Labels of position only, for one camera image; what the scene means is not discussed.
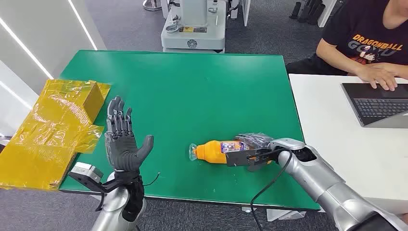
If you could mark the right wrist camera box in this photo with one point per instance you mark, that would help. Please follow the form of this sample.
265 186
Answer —
240 158

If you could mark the person's hand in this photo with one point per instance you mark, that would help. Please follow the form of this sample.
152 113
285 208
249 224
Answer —
377 77

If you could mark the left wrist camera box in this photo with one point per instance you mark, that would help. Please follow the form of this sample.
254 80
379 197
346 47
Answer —
86 175

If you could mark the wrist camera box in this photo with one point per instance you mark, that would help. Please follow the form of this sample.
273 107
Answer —
240 158
86 175

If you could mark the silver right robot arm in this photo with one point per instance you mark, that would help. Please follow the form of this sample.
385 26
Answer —
331 188

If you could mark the orange plastic bottle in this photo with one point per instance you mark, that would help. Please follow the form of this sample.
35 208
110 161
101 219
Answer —
212 151

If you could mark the green table mat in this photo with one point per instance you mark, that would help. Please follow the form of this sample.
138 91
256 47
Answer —
191 127

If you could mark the black chair legs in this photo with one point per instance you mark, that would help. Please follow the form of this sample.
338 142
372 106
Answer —
307 11

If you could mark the dark grey laptop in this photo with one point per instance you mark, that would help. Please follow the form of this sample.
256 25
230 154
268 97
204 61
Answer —
377 105

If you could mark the chrome stand base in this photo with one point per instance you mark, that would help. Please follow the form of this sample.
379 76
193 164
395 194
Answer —
152 4

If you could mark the grey robot base machine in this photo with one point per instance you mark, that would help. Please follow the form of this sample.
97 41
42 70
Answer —
194 28

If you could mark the yellow taped cardboard box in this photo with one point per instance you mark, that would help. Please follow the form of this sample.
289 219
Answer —
51 134

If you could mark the white side table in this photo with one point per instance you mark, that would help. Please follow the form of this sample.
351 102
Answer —
350 137

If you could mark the person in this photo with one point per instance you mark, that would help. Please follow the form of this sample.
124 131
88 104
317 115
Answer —
357 38

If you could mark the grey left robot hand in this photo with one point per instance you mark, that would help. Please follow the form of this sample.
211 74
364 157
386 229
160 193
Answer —
122 150

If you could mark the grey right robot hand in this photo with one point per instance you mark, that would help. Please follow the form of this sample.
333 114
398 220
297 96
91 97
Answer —
255 140

